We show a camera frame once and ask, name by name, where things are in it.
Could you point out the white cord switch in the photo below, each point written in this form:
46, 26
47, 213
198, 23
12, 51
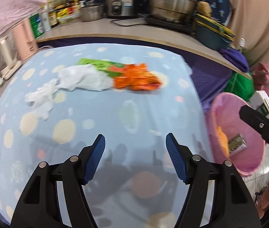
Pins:
242, 43

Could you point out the orange wrapper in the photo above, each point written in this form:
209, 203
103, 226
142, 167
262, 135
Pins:
137, 77

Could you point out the large steel steamer pot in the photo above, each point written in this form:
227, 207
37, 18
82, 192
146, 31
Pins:
176, 11

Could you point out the white plastic bottle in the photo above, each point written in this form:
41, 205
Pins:
45, 18

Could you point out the white floral cardboard box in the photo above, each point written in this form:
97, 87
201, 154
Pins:
260, 101

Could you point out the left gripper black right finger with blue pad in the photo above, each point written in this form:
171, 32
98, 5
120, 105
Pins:
232, 204

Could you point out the green plastic bag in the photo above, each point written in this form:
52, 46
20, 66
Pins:
240, 86

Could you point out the yellow green stacked trays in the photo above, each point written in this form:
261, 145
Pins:
214, 26

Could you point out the orange foam fruit net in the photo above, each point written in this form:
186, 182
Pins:
223, 141

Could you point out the beige curtain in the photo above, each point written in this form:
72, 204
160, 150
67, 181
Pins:
250, 21

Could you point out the dark teal basin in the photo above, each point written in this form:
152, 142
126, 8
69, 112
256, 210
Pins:
211, 39

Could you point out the purple folded cloth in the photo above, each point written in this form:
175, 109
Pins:
236, 58

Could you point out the green white small carton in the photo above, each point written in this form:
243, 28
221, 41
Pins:
236, 144

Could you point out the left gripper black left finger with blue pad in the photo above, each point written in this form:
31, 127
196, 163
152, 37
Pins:
38, 205

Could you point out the green white package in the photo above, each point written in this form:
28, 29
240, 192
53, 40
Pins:
36, 25

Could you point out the white tissue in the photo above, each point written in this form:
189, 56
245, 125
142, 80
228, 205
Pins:
70, 78

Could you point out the steel rice cooker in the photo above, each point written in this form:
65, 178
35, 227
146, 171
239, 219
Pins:
122, 9

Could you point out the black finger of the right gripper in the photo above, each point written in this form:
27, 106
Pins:
255, 120

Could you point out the pink electric kettle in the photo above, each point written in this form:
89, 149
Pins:
24, 39

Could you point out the dark soy sauce bottle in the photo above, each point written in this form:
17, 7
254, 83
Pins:
52, 18

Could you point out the white appliance with handle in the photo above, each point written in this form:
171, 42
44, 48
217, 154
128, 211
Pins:
9, 57

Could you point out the brown loofah sponge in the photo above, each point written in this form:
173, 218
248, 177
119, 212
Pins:
204, 8

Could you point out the bright green long box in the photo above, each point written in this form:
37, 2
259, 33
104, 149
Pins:
112, 69

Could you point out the light blue spotted tablecloth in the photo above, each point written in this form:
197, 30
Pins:
135, 184

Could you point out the black induction cooktop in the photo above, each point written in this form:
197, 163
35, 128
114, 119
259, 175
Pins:
152, 21

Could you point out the pink lined trash bin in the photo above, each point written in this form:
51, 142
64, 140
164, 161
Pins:
224, 113

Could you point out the small steel lidded pot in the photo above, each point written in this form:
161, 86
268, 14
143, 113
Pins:
92, 12

